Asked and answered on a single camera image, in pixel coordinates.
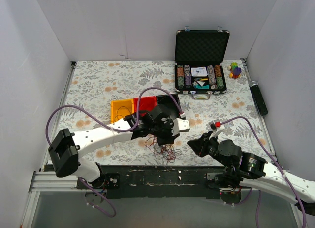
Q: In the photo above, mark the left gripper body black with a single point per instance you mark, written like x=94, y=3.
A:
x=165, y=133

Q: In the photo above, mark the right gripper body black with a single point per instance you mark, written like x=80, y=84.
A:
x=204, y=146

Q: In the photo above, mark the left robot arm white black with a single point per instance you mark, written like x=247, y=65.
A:
x=68, y=149

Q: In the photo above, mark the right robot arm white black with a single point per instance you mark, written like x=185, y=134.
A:
x=249, y=170

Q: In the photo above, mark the black plastic bin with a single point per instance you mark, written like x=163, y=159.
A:
x=170, y=107

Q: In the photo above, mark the red plastic bin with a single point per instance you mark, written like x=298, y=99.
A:
x=146, y=104

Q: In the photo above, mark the floral table mat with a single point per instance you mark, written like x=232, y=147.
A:
x=96, y=83

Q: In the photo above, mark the yellow plastic bin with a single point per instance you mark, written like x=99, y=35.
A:
x=121, y=108

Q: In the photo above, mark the white playing card deck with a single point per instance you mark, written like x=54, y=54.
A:
x=199, y=72

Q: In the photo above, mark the black cylindrical flashlight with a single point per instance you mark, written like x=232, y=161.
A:
x=258, y=98

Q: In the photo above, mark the colourful toy block train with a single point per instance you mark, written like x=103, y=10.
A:
x=235, y=70

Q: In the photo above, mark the black poker chip case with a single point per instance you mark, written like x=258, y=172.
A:
x=200, y=48

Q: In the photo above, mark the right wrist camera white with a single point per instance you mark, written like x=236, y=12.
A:
x=216, y=128

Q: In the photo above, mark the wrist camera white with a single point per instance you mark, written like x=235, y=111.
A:
x=216, y=128
x=181, y=124

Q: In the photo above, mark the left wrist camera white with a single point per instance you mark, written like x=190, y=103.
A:
x=181, y=124

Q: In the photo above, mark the aluminium frame rail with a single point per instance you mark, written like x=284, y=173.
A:
x=49, y=182

